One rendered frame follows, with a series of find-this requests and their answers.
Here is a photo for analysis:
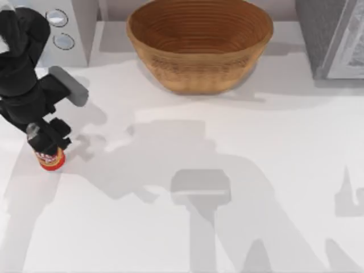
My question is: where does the dark bottle with red base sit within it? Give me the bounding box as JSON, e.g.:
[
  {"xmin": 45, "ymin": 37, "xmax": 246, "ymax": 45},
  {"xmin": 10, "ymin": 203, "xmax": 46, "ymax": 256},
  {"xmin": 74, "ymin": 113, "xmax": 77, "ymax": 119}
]
[{"xmin": 25, "ymin": 122, "xmax": 67, "ymax": 172}]

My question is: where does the round microwave knob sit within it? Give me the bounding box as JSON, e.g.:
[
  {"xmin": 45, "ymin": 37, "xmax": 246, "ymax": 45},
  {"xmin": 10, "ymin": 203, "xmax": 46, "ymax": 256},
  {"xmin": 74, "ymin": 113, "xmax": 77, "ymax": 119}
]
[
  {"xmin": 52, "ymin": 31, "xmax": 76, "ymax": 51},
  {"xmin": 45, "ymin": 8, "xmax": 69, "ymax": 28}
]

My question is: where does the pale microwave oven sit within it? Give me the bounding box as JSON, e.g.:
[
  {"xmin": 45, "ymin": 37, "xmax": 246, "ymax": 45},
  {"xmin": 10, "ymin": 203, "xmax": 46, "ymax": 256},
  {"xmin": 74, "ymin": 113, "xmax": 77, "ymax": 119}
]
[{"xmin": 33, "ymin": 0, "xmax": 101, "ymax": 68}]

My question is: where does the brown woven basket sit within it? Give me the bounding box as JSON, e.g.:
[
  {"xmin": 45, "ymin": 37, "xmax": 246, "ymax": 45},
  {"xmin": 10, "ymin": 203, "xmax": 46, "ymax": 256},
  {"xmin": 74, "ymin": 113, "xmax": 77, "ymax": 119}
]
[{"xmin": 126, "ymin": 0, "xmax": 275, "ymax": 96}]

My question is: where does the grey cabinet door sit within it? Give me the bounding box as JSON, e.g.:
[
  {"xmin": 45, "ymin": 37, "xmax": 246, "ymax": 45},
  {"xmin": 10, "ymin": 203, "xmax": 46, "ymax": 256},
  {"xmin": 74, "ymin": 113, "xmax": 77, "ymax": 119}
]
[{"xmin": 320, "ymin": 0, "xmax": 364, "ymax": 80}]

